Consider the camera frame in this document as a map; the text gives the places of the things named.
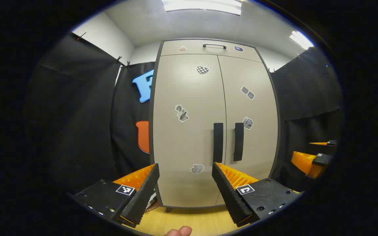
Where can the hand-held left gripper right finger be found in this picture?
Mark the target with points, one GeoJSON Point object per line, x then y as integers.
{"type": "Point", "coordinates": [228, 193]}

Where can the grey double-door shoe cabinet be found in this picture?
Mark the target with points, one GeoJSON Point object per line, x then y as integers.
{"type": "Point", "coordinates": [195, 47]}

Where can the large ceiling light panel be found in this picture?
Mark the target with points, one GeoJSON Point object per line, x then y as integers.
{"type": "Point", "coordinates": [202, 6]}

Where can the grey cabinet door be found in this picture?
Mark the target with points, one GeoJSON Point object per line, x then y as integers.
{"type": "Point", "coordinates": [185, 141]}
{"type": "Point", "coordinates": [258, 147]}

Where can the small ceiling light panel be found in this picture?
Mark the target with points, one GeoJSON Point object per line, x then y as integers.
{"type": "Point", "coordinates": [301, 40]}

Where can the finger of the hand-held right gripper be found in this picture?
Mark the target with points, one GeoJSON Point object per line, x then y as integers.
{"type": "Point", "coordinates": [331, 143]}
{"type": "Point", "coordinates": [322, 159]}

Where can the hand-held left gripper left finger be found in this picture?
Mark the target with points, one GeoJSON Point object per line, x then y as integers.
{"type": "Point", "coordinates": [143, 193]}

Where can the small printed card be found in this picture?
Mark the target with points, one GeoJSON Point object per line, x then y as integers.
{"type": "Point", "coordinates": [153, 206]}

